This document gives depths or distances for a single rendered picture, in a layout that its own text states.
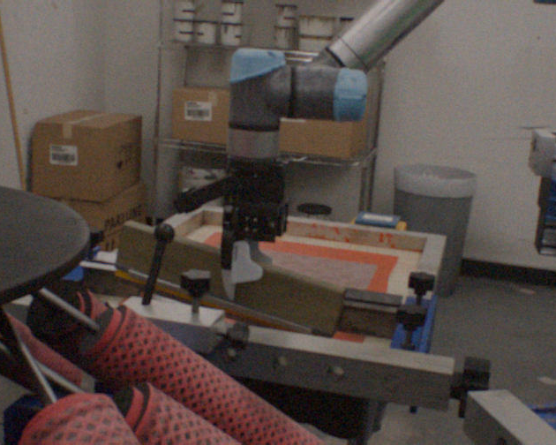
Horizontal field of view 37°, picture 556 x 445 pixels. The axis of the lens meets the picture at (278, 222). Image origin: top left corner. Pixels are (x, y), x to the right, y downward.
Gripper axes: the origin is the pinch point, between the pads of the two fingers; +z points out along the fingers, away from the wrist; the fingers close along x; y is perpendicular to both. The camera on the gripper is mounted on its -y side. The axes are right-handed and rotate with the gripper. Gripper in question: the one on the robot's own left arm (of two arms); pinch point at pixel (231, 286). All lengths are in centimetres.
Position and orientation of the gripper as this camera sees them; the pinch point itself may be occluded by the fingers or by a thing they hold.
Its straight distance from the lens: 126.7
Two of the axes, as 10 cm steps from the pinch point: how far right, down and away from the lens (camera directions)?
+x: 2.5, -2.2, 9.4
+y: 9.7, 1.2, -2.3
